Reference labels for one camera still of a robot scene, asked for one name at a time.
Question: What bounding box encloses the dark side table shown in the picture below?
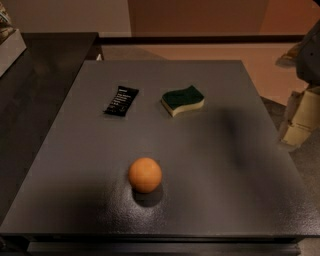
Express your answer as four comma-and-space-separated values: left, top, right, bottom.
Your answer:
0, 32, 101, 224

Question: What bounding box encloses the green and yellow sponge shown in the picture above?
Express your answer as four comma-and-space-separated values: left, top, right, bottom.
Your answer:
161, 85, 205, 117

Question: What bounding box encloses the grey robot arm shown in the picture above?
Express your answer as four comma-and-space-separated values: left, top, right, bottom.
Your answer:
276, 20, 320, 150

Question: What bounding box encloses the white box at left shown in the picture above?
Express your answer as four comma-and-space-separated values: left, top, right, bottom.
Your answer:
0, 30, 26, 77

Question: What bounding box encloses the orange fruit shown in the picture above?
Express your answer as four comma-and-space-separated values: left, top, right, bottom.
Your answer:
128, 157, 162, 193

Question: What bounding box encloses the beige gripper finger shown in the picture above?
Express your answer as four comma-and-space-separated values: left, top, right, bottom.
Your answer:
279, 87, 320, 148

